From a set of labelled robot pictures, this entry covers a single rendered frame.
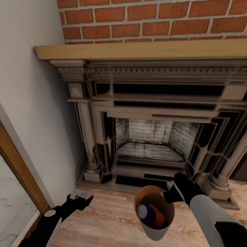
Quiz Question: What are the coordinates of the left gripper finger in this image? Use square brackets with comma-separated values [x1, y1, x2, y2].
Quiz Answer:
[85, 195, 93, 207]

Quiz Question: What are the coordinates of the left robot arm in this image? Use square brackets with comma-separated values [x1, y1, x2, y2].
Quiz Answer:
[18, 188, 93, 247]

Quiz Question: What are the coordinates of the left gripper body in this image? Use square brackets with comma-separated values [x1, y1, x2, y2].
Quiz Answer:
[65, 194, 86, 215]

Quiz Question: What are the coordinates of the trash can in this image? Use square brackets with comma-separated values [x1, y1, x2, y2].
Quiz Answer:
[134, 185, 175, 241]

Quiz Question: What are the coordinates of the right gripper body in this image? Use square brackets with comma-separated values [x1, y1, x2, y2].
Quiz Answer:
[163, 188, 183, 203]

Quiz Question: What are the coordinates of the can of soda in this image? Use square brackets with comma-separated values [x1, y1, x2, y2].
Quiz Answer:
[143, 221, 161, 230]
[148, 203, 167, 228]
[137, 204, 156, 223]

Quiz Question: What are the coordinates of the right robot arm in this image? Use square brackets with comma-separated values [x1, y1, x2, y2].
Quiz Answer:
[163, 173, 247, 247]

